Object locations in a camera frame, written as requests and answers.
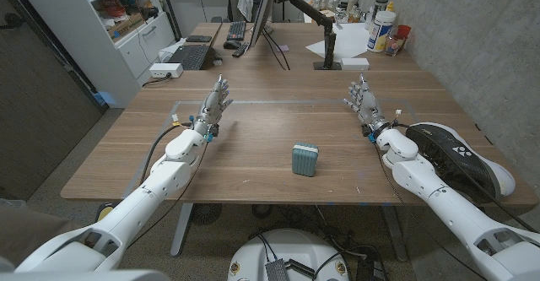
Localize blue plastic piece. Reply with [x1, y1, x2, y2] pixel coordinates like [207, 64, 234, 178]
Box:
[93, 90, 117, 107]

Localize white paper sheet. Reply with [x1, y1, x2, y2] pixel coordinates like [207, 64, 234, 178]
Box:
[305, 22, 372, 61]

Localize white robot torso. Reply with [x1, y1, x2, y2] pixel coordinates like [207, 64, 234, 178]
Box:
[227, 229, 350, 281]

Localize flat white box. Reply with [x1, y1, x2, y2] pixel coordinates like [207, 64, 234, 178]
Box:
[339, 57, 370, 72]

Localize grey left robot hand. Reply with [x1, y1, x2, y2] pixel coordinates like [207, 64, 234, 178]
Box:
[192, 73, 234, 137]

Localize white shelf cabinet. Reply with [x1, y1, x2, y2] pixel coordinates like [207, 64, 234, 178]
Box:
[12, 0, 176, 109]

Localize grey table leg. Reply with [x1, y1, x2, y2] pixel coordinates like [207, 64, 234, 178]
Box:
[381, 204, 409, 263]
[170, 203, 194, 257]

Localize black remote control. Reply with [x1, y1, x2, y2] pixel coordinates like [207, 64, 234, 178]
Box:
[231, 42, 251, 58]

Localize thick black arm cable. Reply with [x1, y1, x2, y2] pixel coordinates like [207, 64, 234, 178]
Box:
[394, 122, 540, 235]
[138, 122, 194, 186]

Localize teal ribbed soap box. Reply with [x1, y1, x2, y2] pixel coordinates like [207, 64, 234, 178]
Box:
[291, 142, 320, 178]

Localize clear glass cup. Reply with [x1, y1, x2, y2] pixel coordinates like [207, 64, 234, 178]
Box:
[384, 34, 406, 57]

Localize white plastic bag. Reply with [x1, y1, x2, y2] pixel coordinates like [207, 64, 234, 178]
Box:
[158, 37, 186, 62]

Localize black monitor cables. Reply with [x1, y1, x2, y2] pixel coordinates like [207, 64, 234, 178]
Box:
[261, 30, 291, 71]

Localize cardboard box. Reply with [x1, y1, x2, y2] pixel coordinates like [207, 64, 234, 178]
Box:
[107, 13, 144, 41]

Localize black keyboard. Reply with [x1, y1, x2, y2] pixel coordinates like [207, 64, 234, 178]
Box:
[226, 20, 247, 42]

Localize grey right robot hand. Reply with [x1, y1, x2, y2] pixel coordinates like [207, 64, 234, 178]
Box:
[343, 73, 392, 137]

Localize brown fabric seat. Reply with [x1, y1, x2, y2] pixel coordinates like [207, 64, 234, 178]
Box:
[0, 204, 84, 267]

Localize white power box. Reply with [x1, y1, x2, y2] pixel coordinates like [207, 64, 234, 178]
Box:
[148, 62, 185, 79]

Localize white wipes canister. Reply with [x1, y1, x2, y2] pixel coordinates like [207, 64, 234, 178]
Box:
[366, 10, 397, 54]

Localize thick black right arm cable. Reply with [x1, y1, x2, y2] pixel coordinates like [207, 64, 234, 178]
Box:
[394, 122, 540, 235]

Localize computer monitor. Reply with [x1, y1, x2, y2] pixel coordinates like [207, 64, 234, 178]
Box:
[248, 0, 279, 49]

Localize black white sneaker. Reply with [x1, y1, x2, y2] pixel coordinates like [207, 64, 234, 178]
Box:
[405, 122, 516, 202]

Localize black silver thermos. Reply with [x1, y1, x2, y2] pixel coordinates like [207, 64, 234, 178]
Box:
[373, 0, 389, 20]

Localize orange snack bag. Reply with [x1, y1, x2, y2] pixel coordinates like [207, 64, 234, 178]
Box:
[100, 0, 127, 19]

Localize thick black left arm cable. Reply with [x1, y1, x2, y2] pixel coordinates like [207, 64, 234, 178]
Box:
[138, 122, 194, 186]

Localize black laptop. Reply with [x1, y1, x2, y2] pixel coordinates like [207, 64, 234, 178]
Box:
[167, 44, 211, 71]

